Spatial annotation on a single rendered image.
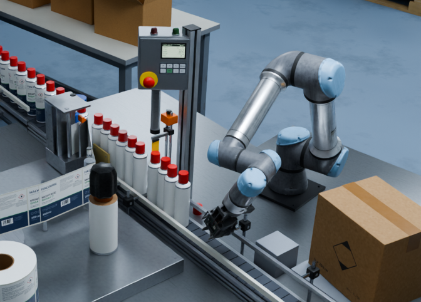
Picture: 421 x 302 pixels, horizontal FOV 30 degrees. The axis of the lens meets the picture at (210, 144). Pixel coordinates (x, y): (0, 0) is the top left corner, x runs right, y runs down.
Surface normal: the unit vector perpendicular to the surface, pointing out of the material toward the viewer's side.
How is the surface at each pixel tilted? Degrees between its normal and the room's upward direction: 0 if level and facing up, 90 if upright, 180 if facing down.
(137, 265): 0
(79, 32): 0
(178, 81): 90
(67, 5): 91
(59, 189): 90
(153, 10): 90
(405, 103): 0
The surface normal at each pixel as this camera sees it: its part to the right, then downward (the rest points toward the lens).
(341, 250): -0.85, 0.21
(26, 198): 0.56, 0.43
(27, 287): 0.86, 0.29
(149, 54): 0.10, 0.49
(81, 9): -0.59, 0.36
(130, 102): 0.06, -0.87
